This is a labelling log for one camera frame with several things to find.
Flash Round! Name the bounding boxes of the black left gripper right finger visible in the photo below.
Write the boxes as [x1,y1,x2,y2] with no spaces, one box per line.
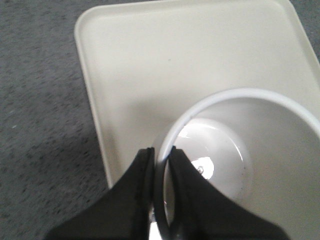
[168,147,289,240]

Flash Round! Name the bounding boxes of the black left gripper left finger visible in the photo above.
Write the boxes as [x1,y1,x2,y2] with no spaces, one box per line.
[45,147,155,240]

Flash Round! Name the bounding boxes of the white smiley mug black handle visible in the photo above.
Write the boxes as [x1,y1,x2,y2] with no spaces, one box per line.
[153,88,320,240]

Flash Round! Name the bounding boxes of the cream rectangular plastic tray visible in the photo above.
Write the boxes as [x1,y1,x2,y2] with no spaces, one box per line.
[74,0,320,186]

